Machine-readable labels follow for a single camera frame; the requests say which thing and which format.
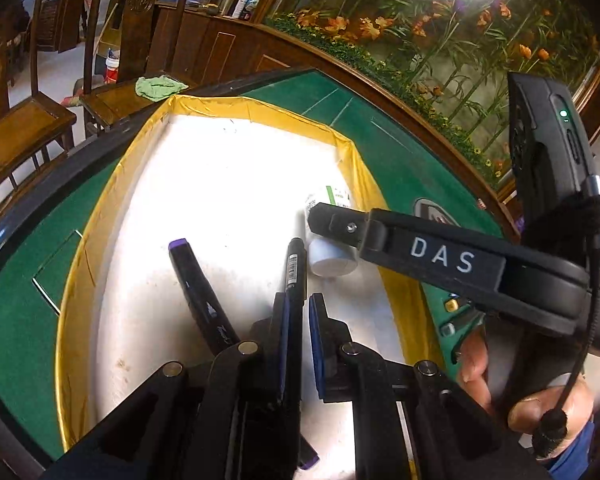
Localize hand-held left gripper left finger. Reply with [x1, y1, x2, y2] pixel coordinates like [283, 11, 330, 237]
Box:
[42, 291, 306, 480]

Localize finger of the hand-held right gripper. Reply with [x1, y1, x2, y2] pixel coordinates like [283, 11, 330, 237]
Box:
[306, 201, 507, 307]

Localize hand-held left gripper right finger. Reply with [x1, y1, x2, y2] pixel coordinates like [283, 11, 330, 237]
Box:
[307, 294, 556, 480]

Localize large white bottle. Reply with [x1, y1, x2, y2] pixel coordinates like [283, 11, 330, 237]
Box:
[302, 185, 361, 279]

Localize black pen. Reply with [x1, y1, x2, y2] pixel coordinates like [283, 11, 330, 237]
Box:
[284, 236, 308, 311]

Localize person's right forearm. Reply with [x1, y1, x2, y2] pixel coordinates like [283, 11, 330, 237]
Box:
[547, 420, 600, 480]

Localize person's right hand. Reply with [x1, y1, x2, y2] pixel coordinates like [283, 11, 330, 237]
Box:
[455, 327, 596, 449]

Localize round table control panel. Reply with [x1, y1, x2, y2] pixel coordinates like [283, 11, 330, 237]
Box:
[412, 198, 462, 229]

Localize black marker with purple caps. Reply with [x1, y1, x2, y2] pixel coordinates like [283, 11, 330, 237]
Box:
[167, 237, 321, 472]

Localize white mat with yellow border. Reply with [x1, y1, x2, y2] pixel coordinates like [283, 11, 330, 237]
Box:
[55, 92, 461, 453]

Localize wooden counter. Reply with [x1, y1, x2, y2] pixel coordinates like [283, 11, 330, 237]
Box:
[150, 0, 518, 241]

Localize green cloth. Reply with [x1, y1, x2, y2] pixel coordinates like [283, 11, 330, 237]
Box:
[135, 76, 189, 102]

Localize wooden chair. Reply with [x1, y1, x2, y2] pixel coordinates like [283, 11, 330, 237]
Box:
[82, 0, 206, 136]
[0, 30, 78, 233]

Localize artificial flower wall panel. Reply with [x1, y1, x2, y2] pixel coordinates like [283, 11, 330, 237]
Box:
[264, 0, 600, 188]

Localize black cable with plug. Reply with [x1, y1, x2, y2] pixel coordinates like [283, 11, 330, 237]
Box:
[532, 175, 600, 461]

